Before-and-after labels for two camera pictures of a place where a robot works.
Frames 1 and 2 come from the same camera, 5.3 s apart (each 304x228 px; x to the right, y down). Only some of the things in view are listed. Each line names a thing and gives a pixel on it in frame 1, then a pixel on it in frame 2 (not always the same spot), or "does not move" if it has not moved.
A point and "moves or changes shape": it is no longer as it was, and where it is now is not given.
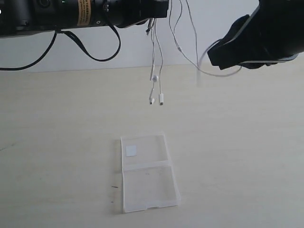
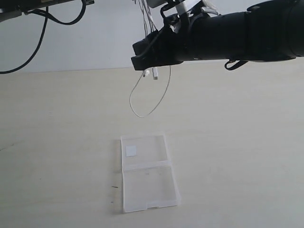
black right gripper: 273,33 → 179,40
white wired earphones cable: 152,28 moves or changes shape
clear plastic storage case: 148,179 does not move
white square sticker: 130,150 does not move
